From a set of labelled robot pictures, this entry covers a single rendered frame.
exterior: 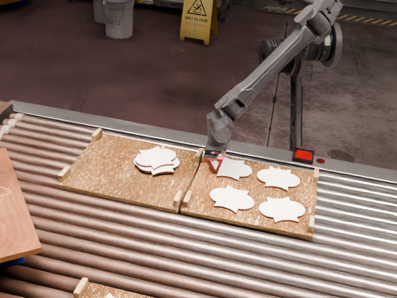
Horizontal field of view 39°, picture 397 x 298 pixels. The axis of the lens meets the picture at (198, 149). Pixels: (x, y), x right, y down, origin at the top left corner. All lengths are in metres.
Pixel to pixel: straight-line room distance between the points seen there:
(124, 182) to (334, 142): 2.47
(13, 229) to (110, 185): 0.42
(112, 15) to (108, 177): 3.68
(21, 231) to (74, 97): 2.96
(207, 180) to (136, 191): 0.24
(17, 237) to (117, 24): 4.11
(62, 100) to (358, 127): 2.25
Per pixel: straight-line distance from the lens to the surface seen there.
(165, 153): 1.96
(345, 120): 4.43
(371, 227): 1.85
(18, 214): 1.59
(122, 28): 5.48
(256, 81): 1.81
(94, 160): 1.97
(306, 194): 1.89
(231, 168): 1.93
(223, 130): 1.77
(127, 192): 1.81
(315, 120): 4.33
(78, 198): 1.83
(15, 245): 1.50
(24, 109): 2.36
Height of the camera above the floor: 2.03
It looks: 32 degrees down
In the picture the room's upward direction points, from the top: 4 degrees clockwise
